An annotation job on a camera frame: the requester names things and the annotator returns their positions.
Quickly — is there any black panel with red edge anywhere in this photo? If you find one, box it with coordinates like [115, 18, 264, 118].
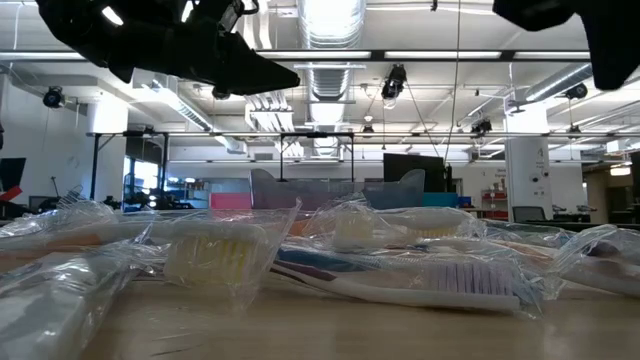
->
[0, 156, 27, 202]

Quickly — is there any red shelving unit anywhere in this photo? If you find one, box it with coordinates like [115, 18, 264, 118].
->
[480, 188, 509, 221]

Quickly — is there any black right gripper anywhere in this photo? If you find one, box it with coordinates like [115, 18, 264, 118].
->
[492, 0, 640, 92]

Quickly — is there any teal plastic bin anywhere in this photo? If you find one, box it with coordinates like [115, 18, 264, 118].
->
[421, 191, 460, 209]

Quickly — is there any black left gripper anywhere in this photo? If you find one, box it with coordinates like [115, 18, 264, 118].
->
[94, 0, 302, 97]

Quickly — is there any clear plastic bin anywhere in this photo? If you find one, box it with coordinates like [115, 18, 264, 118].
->
[249, 168, 427, 212]

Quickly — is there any thin hanging cable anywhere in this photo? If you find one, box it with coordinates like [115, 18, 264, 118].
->
[442, 0, 462, 166]

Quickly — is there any workbench with robot equipment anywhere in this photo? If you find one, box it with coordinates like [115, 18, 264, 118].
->
[27, 184, 197, 212]

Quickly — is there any yellow bristled toothbrush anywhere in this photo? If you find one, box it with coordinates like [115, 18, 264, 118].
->
[0, 198, 303, 309]
[302, 196, 382, 252]

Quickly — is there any purple bristled wrapped toothbrush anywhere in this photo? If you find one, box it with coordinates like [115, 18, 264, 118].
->
[269, 257, 546, 321]

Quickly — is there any black display screen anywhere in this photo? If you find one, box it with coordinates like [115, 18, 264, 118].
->
[382, 152, 447, 195]

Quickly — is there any slanted silver air duct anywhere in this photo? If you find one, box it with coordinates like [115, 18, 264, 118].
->
[523, 62, 596, 104]

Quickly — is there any teal handled wrapped toothbrush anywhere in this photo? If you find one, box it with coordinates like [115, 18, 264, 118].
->
[276, 245, 501, 281]

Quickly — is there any pink plastic bin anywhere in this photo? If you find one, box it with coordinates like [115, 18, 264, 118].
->
[209, 191, 254, 211]

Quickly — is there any white pillar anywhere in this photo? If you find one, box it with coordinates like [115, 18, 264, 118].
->
[504, 107, 554, 222]

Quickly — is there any black aluminium rig frame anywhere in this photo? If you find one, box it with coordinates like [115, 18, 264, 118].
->
[0, 48, 594, 63]

